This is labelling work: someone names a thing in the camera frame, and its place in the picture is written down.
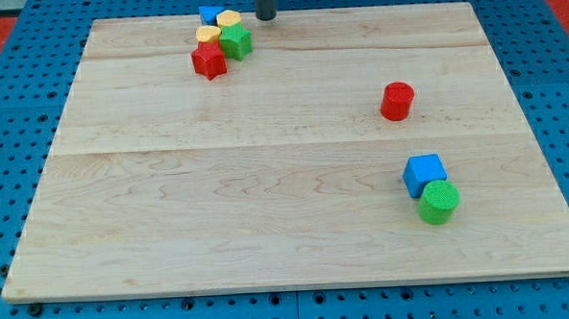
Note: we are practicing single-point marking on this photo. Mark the wooden board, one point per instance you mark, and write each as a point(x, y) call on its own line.
point(282, 174)

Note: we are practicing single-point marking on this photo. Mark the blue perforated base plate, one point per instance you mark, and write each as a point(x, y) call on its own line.
point(37, 66)

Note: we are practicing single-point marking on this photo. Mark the blue cube block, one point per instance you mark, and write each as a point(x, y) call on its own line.
point(420, 170)

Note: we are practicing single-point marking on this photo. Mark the yellow pentagon block upper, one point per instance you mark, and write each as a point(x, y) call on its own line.
point(228, 18)

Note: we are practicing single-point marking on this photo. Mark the blue triangular block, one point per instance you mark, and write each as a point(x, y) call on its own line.
point(208, 14)

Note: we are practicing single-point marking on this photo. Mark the yellow heart block lower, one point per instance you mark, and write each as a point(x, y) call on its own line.
point(208, 33)

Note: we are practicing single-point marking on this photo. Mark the green cylinder block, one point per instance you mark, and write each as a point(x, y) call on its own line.
point(438, 202)

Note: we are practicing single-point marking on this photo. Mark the green star block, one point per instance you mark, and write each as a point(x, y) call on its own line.
point(235, 41)

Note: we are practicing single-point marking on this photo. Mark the red star block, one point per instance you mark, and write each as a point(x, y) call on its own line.
point(209, 60)

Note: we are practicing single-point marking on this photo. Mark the red cylinder block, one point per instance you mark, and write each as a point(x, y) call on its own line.
point(397, 101)

